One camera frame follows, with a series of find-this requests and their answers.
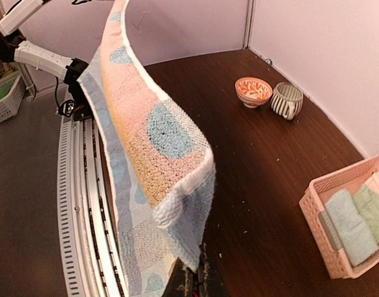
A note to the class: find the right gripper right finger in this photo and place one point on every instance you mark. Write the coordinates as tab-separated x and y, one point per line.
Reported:
210	283

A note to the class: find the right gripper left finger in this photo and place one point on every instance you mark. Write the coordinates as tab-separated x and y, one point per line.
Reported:
182	282

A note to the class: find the blue patterned towel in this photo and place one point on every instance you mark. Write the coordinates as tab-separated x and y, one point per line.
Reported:
160	164

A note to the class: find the pink plastic basket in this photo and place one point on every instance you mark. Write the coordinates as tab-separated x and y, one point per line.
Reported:
312	205

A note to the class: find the light blue towel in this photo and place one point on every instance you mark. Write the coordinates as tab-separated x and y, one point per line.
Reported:
355	235

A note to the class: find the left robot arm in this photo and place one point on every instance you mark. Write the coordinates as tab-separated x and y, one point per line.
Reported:
14	47

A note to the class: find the grey green rolled towel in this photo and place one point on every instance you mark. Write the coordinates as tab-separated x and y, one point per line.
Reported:
366	201

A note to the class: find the red patterned bowl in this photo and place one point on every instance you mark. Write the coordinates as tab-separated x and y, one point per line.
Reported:
252	91

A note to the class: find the striped ceramic mug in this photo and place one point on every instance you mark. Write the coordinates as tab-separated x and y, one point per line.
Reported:
286	100

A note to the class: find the white storage basket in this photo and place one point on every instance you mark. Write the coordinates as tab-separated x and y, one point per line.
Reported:
12	92

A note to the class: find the front aluminium rail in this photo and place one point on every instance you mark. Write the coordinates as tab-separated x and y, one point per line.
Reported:
89	253

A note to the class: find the left aluminium frame post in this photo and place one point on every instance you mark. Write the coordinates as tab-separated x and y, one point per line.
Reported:
250	12

